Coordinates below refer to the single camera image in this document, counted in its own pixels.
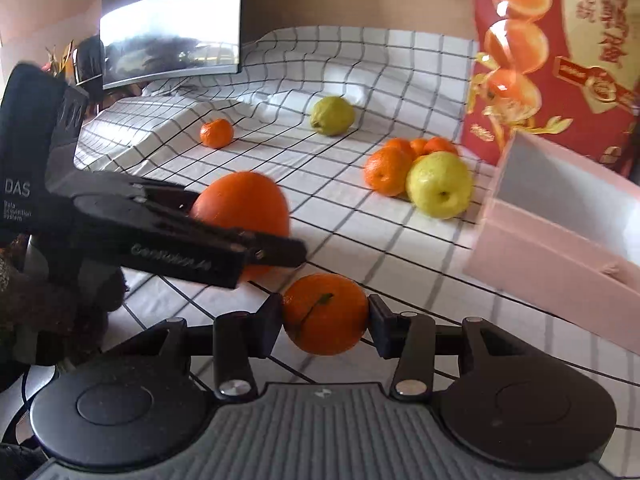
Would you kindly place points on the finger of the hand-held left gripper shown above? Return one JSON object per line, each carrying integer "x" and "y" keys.
{"x": 170, "y": 255}
{"x": 125, "y": 187}

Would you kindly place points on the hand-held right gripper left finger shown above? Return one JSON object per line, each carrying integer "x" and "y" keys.
{"x": 270, "y": 327}

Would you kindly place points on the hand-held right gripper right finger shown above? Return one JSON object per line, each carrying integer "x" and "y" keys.
{"x": 381, "y": 327}

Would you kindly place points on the mandarin orange with stem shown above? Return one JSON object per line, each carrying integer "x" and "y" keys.
{"x": 330, "y": 320}

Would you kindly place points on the large orange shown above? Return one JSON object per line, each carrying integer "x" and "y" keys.
{"x": 240, "y": 205}

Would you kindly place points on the yellow-green pear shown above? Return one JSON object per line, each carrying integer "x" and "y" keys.
{"x": 439, "y": 185}

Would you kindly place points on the pink cardboard box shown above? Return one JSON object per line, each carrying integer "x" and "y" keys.
{"x": 540, "y": 240}

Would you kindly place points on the orange yellow decoration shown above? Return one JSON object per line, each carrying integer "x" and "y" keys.
{"x": 56, "y": 57}

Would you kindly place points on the white checkered tablecloth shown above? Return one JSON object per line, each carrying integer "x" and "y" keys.
{"x": 350, "y": 220}

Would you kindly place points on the black rounded object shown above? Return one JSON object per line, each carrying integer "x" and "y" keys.
{"x": 90, "y": 60}

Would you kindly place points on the black computer monitor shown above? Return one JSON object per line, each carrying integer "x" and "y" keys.
{"x": 170, "y": 20}

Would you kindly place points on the green lemon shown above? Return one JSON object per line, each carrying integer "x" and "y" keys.
{"x": 332, "y": 115}

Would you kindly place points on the red snack bag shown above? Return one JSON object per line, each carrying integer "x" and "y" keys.
{"x": 550, "y": 35}

